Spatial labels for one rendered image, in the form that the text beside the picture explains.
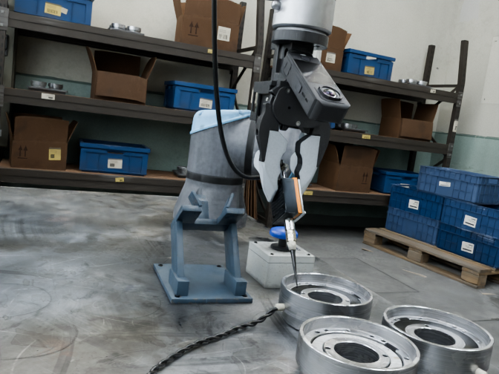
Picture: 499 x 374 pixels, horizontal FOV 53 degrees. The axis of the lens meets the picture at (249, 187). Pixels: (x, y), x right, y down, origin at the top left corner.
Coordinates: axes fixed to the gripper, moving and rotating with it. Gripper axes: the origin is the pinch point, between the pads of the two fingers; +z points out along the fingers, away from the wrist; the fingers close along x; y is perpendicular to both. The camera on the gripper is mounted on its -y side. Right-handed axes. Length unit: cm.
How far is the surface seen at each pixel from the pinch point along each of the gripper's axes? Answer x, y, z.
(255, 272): 0.7, 4.7, 12.2
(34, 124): 47, 328, 17
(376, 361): 0.4, -24.0, 10.1
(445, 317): -13.2, -16.8, 9.5
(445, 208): -269, 267, 46
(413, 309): -10.2, -15.0, 9.4
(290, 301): 2.6, -10.8, 10.1
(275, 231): -1.1, 4.0, 6.0
